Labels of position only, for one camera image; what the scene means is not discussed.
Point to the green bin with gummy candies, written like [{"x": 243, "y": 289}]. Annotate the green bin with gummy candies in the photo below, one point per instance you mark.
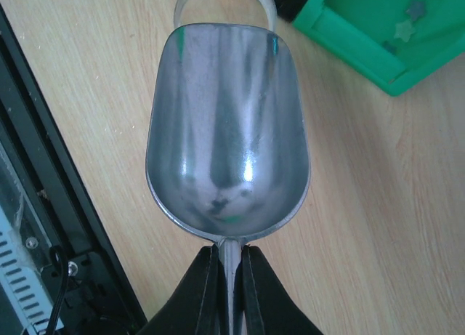
[{"x": 393, "y": 43}]

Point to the black aluminium frame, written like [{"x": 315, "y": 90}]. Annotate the black aluminium frame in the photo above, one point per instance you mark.
[{"x": 47, "y": 205}]

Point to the slotted grey cable duct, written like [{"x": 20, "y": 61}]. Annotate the slotted grey cable duct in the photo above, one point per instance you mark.
[{"x": 22, "y": 284}]

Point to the clear glass jar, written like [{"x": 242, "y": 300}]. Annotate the clear glass jar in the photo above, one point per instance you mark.
[{"x": 262, "y": 13}]

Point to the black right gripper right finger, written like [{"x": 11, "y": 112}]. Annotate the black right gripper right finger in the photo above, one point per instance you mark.
[{"x": 267, "y": 306}]

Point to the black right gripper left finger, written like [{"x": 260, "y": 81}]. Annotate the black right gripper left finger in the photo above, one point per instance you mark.
[{"x": 192, "y": 308}]

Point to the metal scoop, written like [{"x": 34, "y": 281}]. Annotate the metal scoop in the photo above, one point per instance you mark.
[{"x": 227, "y": 157}]

